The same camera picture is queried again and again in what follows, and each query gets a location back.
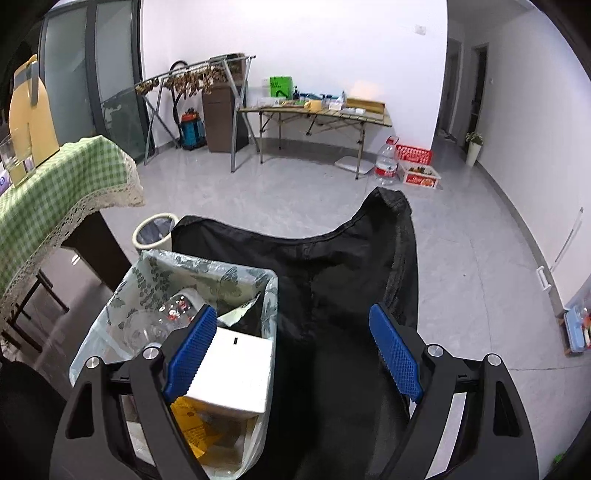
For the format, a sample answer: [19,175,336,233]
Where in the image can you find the yellow snack packet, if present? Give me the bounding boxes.
[171,397,232,460]

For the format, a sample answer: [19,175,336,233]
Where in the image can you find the tall clear glass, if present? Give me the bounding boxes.
[0,134,38,188]

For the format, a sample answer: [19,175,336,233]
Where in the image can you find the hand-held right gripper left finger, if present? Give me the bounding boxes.
[48,305,219,480]

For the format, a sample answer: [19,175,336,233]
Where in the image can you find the cream round waste bin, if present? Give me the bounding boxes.
[132,212,178,254]

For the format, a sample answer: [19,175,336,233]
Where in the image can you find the green bag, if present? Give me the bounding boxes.
[270,75,295,100]

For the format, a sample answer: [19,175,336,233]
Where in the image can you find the large water bottle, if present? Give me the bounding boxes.
[373,136,400,185]

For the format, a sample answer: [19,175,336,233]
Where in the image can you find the blue tray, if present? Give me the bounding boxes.
[561,305,591,356]

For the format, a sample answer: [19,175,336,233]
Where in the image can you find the green checked tablecloth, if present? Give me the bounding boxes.
[0,136,146,324]

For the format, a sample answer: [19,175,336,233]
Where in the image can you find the black cloth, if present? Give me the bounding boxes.
[171,187,421,480]

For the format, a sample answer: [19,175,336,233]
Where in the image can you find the red printed box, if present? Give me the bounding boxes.
[398,161,441,190]

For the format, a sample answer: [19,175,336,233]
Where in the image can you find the sliding glass door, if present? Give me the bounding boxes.
[39,0,158,164]

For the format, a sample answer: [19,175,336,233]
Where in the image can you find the trash bin with patterned bag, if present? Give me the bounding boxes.
[69,249,279,480]

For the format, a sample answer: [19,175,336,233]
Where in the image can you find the hanging dried food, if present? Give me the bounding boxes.
[139,67,218,99]

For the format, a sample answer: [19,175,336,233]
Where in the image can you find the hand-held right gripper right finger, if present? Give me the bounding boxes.
[368,302,541,480]

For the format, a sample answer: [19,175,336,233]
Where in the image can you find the dark wooden table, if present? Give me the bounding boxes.
[0,210,134,356]

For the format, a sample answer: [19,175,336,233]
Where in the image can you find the white board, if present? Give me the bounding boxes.
[335,156,372,176]

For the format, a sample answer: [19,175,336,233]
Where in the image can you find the interior door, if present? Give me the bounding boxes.
[468,42,489,145]
[445,39,462,134]

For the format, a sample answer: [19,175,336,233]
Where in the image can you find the yellow thermos jug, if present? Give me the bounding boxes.
[8,54,61,185]

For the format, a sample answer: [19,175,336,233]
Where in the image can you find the metal drying rack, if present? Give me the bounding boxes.
[134,53,257,174]

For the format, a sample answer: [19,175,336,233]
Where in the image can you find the white box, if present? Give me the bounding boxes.
[185,325,273,414]

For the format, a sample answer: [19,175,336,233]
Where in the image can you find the cardboard box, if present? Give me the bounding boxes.
[346,97,386,116]

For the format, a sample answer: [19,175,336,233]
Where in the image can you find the potted plant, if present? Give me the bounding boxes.
[464,131,485,168]

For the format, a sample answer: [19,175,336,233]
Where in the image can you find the blue vacuum cleaner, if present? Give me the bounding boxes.
[168,60,206,151]

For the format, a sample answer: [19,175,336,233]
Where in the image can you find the pale green packet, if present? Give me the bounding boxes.
[217,295,266,329]

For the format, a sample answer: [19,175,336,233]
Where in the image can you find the brown cabinet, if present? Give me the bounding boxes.
[202,53,250,153]

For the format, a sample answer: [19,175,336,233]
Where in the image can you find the folding table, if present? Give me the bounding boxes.
[236,104,393,181]

